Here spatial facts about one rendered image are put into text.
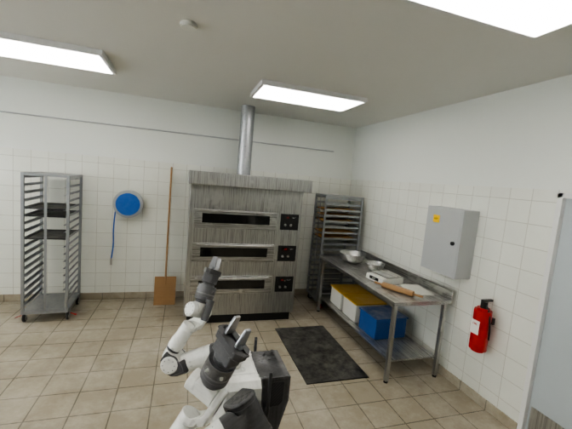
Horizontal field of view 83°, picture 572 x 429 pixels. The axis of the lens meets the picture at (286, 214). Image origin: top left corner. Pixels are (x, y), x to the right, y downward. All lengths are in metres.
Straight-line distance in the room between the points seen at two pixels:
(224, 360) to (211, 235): 3.37
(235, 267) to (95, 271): 2.16
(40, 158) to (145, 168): 1.30
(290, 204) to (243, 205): 0.65
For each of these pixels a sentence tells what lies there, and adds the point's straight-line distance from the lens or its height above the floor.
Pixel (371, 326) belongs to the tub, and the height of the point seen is 0.37.
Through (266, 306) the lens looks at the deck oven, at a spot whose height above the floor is 0.22.
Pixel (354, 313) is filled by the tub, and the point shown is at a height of 0.35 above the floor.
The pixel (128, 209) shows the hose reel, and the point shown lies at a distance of 5.16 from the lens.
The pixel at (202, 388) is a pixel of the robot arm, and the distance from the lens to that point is 1.09.
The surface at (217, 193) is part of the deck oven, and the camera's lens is 4.23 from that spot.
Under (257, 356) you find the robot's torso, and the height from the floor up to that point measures 1.24.
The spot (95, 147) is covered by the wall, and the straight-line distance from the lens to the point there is 5.36.
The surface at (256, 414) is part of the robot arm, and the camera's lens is 1.26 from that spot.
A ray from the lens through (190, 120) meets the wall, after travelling 5.27.
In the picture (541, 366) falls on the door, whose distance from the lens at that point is 3.59.
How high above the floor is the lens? 1.99
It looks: 6 degrees down
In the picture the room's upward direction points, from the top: 5 degrees clockwise
